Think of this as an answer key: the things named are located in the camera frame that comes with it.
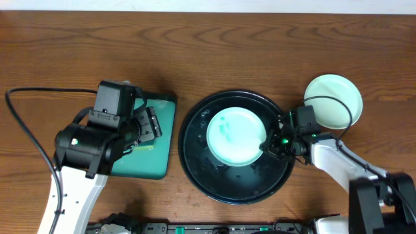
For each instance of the round black serving tray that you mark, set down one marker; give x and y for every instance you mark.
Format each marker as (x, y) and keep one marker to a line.
(228, 184)

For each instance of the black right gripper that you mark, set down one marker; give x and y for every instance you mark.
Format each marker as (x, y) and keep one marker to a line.
(277, 143)

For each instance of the mint plate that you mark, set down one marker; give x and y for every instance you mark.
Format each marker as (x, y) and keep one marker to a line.
(328, 90)
(234, 136)

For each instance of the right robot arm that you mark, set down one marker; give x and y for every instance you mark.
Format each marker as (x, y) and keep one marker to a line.
(379, 201)

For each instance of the green scouring sponge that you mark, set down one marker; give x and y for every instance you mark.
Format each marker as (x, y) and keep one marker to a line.
(147, 145)

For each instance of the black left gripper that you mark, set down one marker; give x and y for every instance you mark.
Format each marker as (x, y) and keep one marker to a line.
(149, 124)

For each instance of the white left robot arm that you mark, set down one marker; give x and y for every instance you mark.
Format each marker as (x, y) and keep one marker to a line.
(87, 148)

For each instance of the black rectangular soapy water tray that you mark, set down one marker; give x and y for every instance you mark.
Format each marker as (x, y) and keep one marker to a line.
(151, 164)

